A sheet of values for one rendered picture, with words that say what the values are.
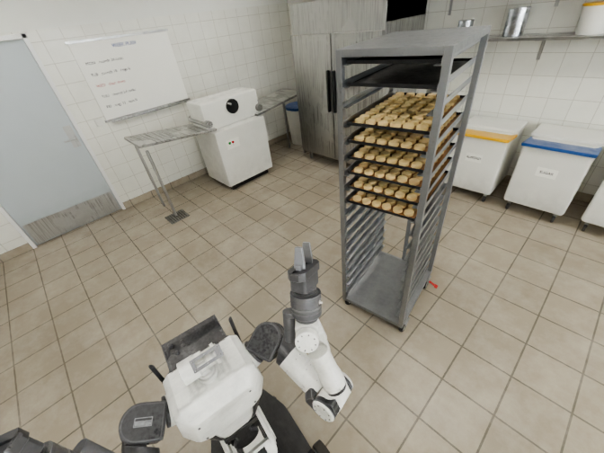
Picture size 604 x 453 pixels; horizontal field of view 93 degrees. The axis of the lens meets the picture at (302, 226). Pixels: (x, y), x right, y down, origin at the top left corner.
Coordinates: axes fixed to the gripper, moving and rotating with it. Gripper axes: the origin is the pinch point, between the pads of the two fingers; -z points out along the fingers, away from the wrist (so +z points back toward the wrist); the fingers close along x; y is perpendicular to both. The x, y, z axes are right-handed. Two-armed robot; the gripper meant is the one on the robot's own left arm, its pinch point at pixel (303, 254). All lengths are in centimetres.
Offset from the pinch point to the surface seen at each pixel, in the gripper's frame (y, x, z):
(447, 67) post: -32, -60, -55
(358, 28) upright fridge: 60, -277, -159
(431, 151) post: -28, -72, -26
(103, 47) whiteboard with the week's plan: 323, -162, -161
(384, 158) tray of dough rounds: -5, -86, -23
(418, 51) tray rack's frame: -22, -60, -62
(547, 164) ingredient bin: -118, -277, -7
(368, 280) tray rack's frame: 19, -151, 75
